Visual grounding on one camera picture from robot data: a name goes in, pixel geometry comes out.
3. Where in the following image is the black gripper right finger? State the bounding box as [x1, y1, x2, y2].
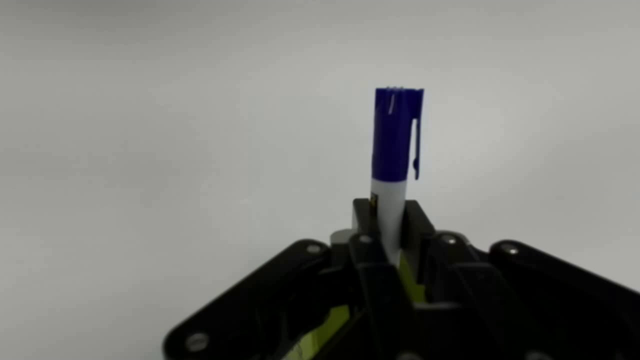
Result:
[399, 197, 640, 360]

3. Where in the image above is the blue capped white marker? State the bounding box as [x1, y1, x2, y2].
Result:
[368, 85, 427, 267]

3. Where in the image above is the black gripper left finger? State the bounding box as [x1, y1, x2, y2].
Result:
[163, 196, 417, 360]

